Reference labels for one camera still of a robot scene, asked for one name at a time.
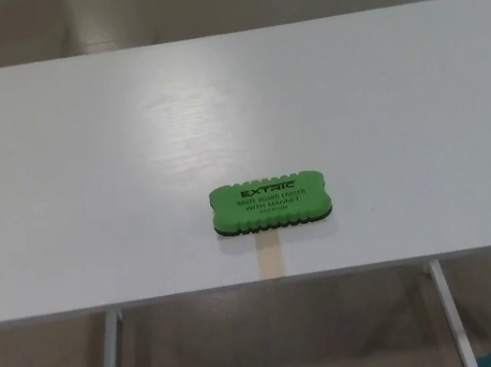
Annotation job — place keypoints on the green whiteboard eraser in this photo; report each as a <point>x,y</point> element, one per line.
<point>270,203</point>

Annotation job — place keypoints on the beige masking tape strip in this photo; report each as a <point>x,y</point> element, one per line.
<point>270,260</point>

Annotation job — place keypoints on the teal object on floor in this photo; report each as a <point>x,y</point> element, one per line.
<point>487,362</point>

